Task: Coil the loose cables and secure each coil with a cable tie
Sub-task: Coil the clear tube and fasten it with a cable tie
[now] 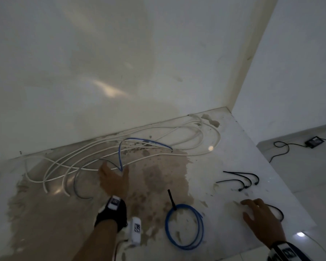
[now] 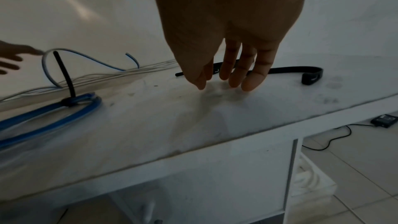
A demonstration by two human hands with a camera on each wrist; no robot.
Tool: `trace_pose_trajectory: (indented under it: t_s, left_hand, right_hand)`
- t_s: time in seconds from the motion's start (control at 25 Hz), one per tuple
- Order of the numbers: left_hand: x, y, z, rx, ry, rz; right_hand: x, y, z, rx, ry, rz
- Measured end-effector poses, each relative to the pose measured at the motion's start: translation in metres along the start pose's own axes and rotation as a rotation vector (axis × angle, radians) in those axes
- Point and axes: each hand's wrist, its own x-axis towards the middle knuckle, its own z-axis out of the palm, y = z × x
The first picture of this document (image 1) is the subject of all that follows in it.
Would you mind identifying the person's right hand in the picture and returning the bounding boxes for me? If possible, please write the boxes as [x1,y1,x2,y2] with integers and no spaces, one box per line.
[240,198,286,248]

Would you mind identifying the person's left hand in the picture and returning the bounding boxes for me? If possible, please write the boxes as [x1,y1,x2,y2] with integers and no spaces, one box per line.
[97,162,130,200]

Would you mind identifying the black zip tie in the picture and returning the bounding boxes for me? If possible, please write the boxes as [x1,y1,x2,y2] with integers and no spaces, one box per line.
[167,189,177,212]
[215,179,247,192]
[232,173,252,189]
[266,204,285,221]
[222,171,260,186]

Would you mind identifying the clear blue-striped cable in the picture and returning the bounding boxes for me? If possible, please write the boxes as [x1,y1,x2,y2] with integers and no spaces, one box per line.
[72,137,174,201]

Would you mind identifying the blue cable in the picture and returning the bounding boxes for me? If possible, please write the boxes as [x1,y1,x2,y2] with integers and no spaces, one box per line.
[164,203,205,251]

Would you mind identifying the black power adapter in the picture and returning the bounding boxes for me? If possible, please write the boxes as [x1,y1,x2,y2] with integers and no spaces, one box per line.
[305,136,324,149]

